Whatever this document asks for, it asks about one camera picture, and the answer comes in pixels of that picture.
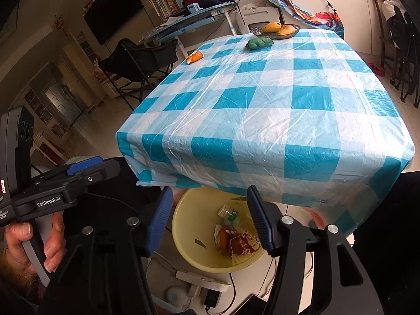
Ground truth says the white wall cabinet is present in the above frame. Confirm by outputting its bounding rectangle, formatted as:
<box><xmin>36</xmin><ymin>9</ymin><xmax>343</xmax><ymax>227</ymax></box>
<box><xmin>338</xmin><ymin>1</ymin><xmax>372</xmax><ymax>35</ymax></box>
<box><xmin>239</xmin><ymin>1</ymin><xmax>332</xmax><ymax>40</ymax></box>
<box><xmin>267</xmin><ymin>0</ymin><xmax>392</xmax><ymax>56</ymax></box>

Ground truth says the yellow plastic basin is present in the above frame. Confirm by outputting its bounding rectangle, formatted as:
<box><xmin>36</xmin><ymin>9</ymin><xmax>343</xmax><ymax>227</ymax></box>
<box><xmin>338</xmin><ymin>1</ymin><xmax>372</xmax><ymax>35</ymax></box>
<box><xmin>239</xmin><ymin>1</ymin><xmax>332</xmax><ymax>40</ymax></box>
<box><xmin>172</xmin><ymin>187</ymin><xmax>264</xmax><ymax>274</ymax></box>

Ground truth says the long orange peel piece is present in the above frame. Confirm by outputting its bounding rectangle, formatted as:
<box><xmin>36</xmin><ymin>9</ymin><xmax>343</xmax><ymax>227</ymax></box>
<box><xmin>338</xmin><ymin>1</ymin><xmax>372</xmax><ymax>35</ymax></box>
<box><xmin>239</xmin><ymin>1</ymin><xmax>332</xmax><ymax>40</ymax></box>
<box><xmin>219</xmin><ymin>228</ymin><xmax>229</xmax><ymax>255</ymax></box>

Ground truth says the red slipper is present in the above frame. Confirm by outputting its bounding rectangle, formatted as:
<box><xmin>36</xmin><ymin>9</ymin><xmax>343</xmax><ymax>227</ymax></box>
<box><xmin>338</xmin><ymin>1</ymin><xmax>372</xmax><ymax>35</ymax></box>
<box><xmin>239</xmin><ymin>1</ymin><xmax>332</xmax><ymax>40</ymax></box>
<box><xmin>367</xmin><ymin>62</ymin><xmax>385</xmax><ymax>77</ymax></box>

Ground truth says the person left hand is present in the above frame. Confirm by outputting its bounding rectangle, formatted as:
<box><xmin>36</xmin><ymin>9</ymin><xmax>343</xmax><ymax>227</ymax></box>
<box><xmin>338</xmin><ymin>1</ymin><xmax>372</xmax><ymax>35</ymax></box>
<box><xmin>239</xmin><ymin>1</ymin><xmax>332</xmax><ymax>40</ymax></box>
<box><xmin>4</xmin><ymin>212</ymin><xmax>66</xmax><ymax>280</ymax></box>

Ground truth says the clear plastic water bottle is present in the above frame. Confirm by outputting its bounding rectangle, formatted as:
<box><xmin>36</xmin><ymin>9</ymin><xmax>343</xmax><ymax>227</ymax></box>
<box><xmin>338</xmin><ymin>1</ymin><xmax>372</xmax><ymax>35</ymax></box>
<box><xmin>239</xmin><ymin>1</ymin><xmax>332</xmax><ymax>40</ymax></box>
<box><xmin>218</xmin><ymin>204</ymin><xmax>240</xmax><ymax>230</ymax></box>

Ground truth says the front yellow mango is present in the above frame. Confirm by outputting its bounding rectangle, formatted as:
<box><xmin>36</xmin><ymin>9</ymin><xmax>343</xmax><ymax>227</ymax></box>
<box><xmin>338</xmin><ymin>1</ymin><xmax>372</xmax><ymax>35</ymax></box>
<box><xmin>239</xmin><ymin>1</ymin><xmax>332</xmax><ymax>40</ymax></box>
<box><xmin>277</xmin><ymin>24</ymin><xmax>296</xmax><ymax>37</ymax></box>

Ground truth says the yellow mango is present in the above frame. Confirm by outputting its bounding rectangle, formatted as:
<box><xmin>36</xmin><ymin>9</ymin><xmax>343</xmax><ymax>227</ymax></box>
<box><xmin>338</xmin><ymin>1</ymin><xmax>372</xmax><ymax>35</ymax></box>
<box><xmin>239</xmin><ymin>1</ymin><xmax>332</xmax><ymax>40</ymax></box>
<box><xmin>277</xmin><ymin>24</ymin><xmax>296</xmax><ymax>37</ymax></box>
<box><xmin>262</xmin><ymin>22</ymin><xmax>282</xmax><ymax>33</ymax></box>

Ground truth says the red orange snack bag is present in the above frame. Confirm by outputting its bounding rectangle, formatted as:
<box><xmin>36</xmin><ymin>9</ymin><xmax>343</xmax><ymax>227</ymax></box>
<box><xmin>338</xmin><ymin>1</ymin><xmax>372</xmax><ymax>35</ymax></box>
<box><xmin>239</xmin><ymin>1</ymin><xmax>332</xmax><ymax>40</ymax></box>
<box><xmin>226</xmin><ymin>230</ymin><xmax>261</xmax><ymax>255</ymax></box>

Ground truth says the folded black chair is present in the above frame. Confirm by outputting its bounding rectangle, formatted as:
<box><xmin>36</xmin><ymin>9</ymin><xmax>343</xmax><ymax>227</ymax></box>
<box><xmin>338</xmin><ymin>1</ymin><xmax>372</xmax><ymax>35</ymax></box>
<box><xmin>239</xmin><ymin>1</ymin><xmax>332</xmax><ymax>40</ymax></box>
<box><xmin>387</xmin><ymin>4</ymin><xmax>419</xmax><ymax>109</ymax></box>

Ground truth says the rear yellow mango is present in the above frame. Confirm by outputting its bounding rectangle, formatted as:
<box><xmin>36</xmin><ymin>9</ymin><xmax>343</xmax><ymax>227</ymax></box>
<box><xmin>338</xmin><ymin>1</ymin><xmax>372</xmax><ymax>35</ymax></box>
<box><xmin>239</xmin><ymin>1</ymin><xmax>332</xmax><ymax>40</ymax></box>
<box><xmin>262</xmin><ymin>22</ymin><xmax>282</xmax><ymax>33</ymax></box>

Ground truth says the brown wooden chair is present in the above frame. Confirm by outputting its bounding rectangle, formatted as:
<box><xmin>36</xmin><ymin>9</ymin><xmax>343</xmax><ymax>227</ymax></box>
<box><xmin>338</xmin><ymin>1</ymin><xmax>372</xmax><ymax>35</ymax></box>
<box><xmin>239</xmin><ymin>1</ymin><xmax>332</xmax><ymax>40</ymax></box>
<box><xmin>368</xmin><ymin>0</ymin><xmax>400</xmax><ymax>76</ymax></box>

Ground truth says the large white tissue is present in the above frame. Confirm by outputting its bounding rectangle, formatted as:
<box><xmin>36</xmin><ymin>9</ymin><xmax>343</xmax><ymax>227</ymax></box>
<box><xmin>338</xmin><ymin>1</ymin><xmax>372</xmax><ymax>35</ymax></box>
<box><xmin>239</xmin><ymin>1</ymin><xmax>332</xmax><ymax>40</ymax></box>
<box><xmin>214</xmin><ymin>225</ymin><xmax>228</xmax><ymax>246</ymax></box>

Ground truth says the row of books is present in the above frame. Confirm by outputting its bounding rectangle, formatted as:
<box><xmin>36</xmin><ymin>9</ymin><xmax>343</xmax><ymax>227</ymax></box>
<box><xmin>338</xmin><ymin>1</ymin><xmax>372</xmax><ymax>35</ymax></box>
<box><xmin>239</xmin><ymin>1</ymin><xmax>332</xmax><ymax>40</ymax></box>
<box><xmin>149</xmin><ymin>0</ymin><xmax>184</xmax><ymax>19</ymax></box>

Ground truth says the dark glass fruit bowl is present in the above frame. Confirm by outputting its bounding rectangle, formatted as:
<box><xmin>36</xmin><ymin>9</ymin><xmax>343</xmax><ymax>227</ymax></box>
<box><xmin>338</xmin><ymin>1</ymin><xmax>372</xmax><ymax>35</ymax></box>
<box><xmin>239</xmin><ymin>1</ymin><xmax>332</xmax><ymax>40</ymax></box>
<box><xmin>251</xmin><ymin>22</ymin><xmax>300</xmax><ymax>40</ymax></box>

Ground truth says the blue white checkered tablecloth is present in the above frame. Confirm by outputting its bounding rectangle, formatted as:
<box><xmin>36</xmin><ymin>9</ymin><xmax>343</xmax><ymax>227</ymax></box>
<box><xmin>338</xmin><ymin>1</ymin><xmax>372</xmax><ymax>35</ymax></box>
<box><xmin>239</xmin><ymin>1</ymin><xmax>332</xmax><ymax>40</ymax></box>
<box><xmin>116</xmin><ymin>29</ymin><xmax>415</xmax><ymax>234</ymax></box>

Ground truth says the white power strip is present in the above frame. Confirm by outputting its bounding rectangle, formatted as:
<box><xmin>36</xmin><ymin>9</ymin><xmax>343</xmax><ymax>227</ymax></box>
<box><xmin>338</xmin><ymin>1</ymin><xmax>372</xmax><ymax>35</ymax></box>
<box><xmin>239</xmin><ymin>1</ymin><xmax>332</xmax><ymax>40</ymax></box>
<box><xmin>175</xmin><ymin>270</ymin><xmax>231</xmax><ymax>293</ymax></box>

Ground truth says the black folding camp chair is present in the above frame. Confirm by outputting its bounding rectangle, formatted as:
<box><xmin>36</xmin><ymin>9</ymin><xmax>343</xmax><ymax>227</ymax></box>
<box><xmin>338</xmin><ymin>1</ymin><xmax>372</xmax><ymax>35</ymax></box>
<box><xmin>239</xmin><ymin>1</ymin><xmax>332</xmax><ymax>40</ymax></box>
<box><xmin>98</xmin><ymin>38</ymin><xmax>178</xmax><ymax>102</ymax></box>

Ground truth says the blue study desk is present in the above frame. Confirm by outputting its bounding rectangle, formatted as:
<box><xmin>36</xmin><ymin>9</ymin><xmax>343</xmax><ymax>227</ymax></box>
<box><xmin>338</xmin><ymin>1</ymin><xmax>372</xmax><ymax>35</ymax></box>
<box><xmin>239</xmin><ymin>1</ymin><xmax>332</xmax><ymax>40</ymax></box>
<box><xmin>142</xmin><ymin>2</ymin><xmax>237</xmax><ymax>58</ymax></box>

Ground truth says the colourful hanging cloth bag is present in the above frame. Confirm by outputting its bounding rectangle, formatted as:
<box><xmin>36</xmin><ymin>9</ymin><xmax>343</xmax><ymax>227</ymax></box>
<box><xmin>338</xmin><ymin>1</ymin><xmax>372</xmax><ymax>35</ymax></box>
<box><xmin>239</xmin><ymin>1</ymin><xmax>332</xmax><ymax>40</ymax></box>
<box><xmin>267</xmin><ymin>0</ymin><xmax>345</xmax><ymax>39</ymax></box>

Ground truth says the black wall television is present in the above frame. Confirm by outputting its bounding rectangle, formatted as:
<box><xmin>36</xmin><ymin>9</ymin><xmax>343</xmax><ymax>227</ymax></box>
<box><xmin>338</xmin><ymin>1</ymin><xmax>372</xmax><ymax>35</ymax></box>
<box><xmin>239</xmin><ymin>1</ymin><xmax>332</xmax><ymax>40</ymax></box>
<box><xmin>84</xmin><ymin>0</ymin><xmax>144</xmax><ymax>45</ymax></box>

